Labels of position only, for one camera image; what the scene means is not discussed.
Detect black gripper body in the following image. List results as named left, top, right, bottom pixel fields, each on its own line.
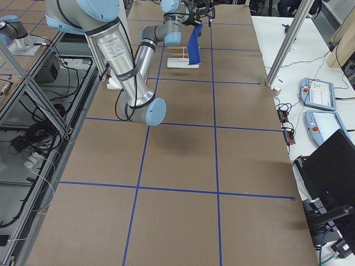
left=195, top=0, right=216, bottom=19

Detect blue towel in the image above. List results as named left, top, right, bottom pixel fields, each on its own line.
left=187, top=24, right=204, bottom=65

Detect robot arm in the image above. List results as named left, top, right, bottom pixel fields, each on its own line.
left=45, top=1, right=217, bottom=126
left=1, top=15, right=34, bottom=51

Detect wooden towel rack white base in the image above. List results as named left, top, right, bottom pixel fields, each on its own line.
left=166, top=46, right=199, bottom=69

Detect small metal cup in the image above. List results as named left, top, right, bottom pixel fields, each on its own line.
left=272, top=86, right=281, bottom=96

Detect upper teach pendant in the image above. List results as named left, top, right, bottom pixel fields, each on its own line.
left=300, top=78, right=336, bottom=111

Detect teach pendant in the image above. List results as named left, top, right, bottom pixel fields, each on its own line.
left=305, top=110, right=350, bottom=146
left=300, top=78, right=336, bottom=111

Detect orange usb hub near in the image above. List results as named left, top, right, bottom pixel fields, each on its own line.
left=282, top=128, right=296, bottom=146

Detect lower teach pendant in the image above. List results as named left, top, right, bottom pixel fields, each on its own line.
left=305, top=110, right=350, bottom=146

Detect brown paper table cover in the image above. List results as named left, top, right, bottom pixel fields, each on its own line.
left=26, top=5, right=317, bottom=265

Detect black laptop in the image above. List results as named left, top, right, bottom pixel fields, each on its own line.
left=293, top=129, right=355, bottom=217

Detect aluminium frame post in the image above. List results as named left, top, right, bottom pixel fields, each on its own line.
left=265, top=0, right=314, bottom=87

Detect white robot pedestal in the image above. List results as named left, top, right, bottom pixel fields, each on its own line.
left=106, top=0, right=128, bottom=91

